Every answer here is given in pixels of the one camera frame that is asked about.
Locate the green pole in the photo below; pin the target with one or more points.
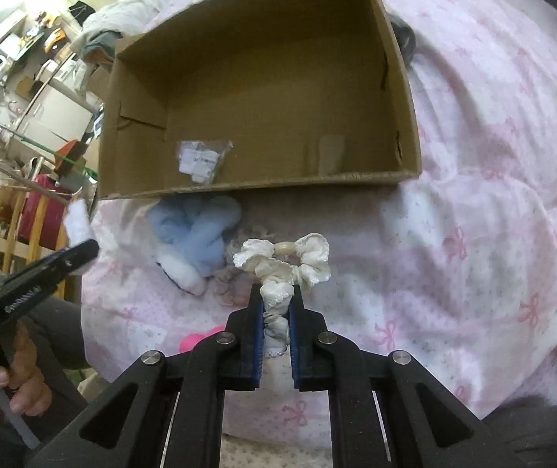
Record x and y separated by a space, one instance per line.
49 148

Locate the person's left hand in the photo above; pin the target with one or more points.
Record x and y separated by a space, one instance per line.
25 390

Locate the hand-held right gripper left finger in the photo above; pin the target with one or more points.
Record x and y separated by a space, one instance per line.
259 341

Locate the white fluffy cloth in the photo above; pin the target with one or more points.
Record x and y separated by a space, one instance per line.
77 222

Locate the pink ball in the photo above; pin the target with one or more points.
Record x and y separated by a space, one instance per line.
195 341

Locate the white quilt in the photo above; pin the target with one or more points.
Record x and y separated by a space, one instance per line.
127 9

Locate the cardboard box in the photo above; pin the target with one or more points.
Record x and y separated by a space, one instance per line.
278 83

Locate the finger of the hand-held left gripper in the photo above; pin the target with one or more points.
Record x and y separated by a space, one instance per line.
49 273

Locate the dark grey cloth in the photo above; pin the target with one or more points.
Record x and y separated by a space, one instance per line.
405 39

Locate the blue plush toy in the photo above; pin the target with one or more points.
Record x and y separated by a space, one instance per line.
195 229

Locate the teal cloth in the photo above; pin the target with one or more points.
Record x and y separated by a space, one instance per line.
98 48

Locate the orange and black block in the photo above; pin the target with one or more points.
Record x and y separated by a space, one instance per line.
71 156

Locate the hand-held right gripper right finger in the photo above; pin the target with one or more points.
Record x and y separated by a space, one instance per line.
294 341

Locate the clear plastic packet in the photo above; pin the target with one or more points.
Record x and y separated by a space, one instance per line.
200 161

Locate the yellow wooden frame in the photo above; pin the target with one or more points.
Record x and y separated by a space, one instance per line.
0 234

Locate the white cabinet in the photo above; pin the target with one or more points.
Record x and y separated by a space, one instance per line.
59 117

